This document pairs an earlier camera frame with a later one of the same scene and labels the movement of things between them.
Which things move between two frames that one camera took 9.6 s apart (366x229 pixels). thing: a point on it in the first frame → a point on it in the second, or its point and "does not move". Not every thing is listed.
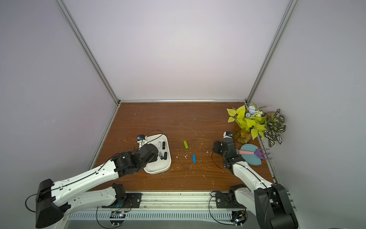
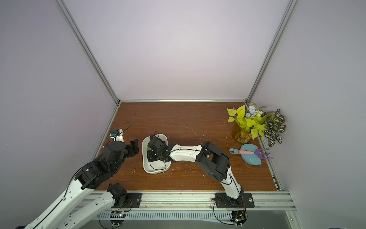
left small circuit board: x=117 y=214 does not move
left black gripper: x=155 y=158 → x=133 y=151
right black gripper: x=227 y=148 → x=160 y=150
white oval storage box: x=163 y=162 does not move
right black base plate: x=223 y=200 does not move
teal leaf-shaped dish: x=252 y=159 does not move
